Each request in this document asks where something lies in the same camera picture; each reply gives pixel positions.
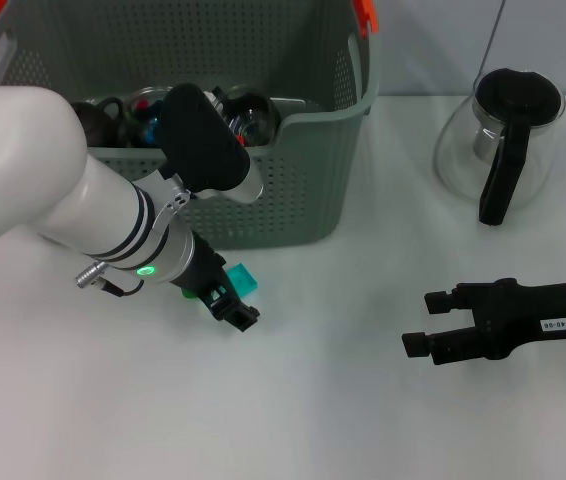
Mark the grey perforated storage bin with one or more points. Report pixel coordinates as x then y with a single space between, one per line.
303 175

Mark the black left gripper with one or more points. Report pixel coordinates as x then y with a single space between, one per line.
203 270

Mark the dark clay teapot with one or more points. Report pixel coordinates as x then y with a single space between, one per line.
98 125

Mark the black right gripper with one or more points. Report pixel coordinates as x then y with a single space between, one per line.
523 320

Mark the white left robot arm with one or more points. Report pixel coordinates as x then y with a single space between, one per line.
38 175

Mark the clear cyan toy tile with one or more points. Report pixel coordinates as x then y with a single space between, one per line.
242 277

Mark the green toy brick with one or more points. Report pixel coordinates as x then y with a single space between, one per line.
188 294

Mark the glass teacup black holder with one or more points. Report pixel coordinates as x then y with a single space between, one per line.
258 117
138 125

